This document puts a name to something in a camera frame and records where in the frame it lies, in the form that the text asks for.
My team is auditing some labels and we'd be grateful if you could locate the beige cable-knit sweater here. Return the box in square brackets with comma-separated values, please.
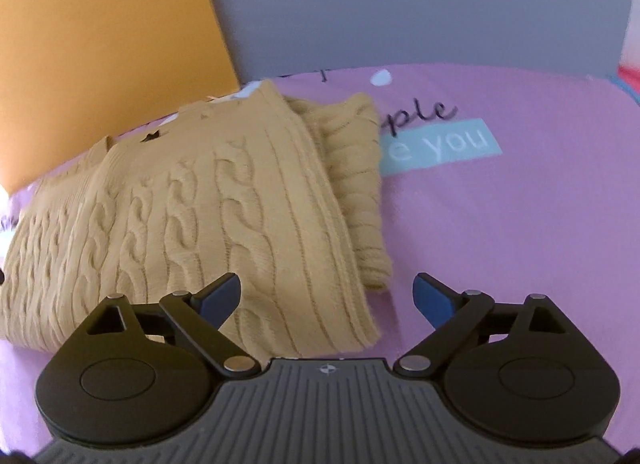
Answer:
[1, 81, 392, 360]

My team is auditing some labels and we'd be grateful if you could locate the pink object at bedside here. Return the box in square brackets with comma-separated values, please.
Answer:
[617, 65, 640, 95]

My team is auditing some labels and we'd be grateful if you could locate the orange headboard panel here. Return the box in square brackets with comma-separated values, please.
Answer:
[1, 0, 240, 193]

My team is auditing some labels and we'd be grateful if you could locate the grey headboard panel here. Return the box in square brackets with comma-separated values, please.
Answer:
[213, 0, 632, 81]

